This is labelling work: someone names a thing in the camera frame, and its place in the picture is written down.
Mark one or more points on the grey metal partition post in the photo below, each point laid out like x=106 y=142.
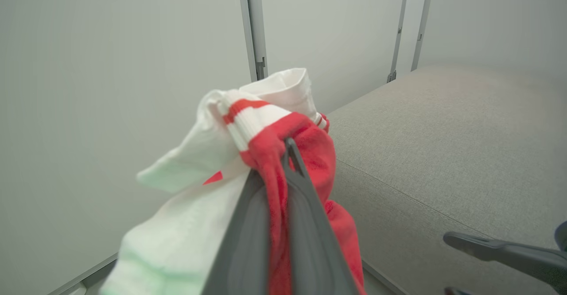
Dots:
x=400 y=20
x=423 y=20
x=254 y=20

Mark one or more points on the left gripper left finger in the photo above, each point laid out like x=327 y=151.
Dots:
x=243 y=250

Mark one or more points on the grey fabric sofa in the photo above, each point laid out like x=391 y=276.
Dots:
x=443 y=144

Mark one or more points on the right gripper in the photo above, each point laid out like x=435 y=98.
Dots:
x=562 y=237

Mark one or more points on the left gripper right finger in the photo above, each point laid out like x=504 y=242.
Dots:
x=310 y=250

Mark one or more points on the red garment with white trim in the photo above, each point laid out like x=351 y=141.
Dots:
x=314 y=153

